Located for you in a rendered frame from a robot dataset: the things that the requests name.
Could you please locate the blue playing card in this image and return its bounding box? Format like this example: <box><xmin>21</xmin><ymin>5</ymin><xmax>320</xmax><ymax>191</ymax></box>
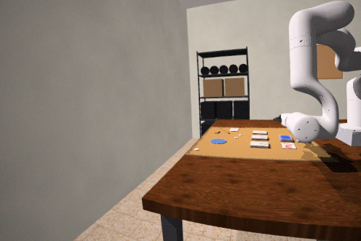
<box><xmin>279</xmin><ymin>135</ymin><xmax>293</xmax><ymax>141</ymax></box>
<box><xmin>281</xmin><ymin>143</ymin><xmax>296</xmax><ymax>149</ymax></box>

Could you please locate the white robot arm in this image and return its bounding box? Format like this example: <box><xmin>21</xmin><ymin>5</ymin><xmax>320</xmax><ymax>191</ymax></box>
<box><xmin>286</xmin><ymin>1</ymin><xmax>361</xmax><ymax>143</ymax></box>

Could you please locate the blue round disc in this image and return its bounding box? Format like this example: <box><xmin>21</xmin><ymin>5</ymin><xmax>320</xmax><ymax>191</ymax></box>
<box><xmin>210</xmin><ymin>138</ymin><xmax>226</xmax><ymax>144</ymax></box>

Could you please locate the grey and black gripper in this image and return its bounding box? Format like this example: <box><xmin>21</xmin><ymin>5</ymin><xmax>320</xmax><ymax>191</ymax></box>
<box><xmin>273</xmin><ymin>114</ymin><xmax>291</xmax><ymax>127</ymax></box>

